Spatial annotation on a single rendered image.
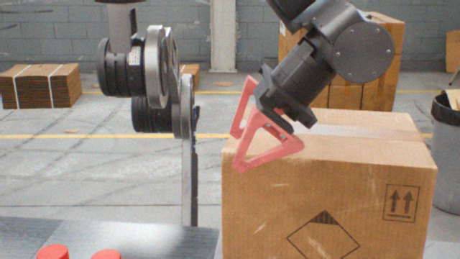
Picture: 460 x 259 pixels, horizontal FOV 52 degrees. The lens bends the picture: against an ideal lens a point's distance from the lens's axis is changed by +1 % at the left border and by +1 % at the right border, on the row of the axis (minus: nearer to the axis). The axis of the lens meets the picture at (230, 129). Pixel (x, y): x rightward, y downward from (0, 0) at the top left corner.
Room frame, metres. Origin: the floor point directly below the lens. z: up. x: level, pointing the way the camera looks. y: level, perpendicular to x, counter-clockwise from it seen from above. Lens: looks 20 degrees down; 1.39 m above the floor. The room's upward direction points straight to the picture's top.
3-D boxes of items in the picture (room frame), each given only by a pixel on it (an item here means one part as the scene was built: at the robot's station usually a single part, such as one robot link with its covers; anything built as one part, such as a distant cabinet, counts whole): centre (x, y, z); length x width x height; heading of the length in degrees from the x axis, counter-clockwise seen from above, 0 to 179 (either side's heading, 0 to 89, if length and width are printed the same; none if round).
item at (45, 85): (4.55, 1.88, 0.16); 0.65 x 0.54 x 0.32; 95
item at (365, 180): (0.72, -0.16, 0.99); 0.30 x 0.24 x 0.27; 79
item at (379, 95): (4.23, -0.92, 0.45); 1.20 x 0.84 x 0.89; 2
